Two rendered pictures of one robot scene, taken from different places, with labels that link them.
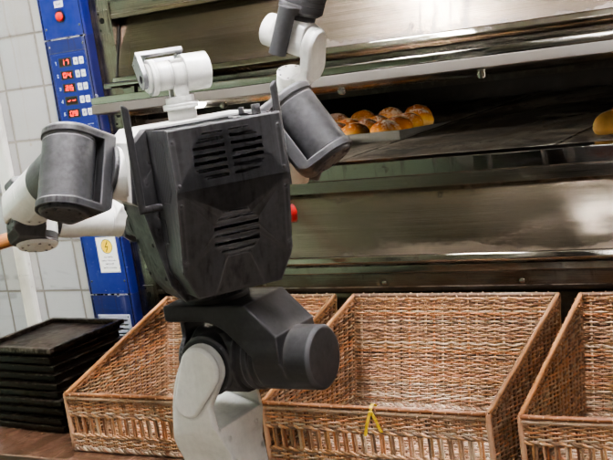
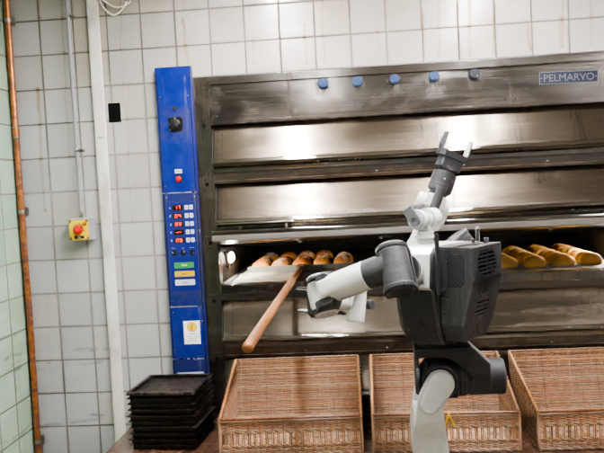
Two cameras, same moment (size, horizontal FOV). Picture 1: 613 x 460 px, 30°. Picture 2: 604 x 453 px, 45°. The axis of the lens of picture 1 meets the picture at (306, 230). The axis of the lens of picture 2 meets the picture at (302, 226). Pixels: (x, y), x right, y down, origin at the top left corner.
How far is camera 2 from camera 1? 1.61 m
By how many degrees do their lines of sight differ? 28
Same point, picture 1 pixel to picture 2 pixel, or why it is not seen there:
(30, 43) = (146, 193)
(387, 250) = (394, 328)
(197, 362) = (441, 380)
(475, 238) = not seen: hidden behind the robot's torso
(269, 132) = (497, 253)
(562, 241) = (498, 323)
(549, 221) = not seen: hidden behind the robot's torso
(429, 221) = not seen: hidden behind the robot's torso
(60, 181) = (406, 272)
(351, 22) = (383, 199)
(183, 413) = (426, 412)
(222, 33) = (295, 199)
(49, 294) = (132, 359)
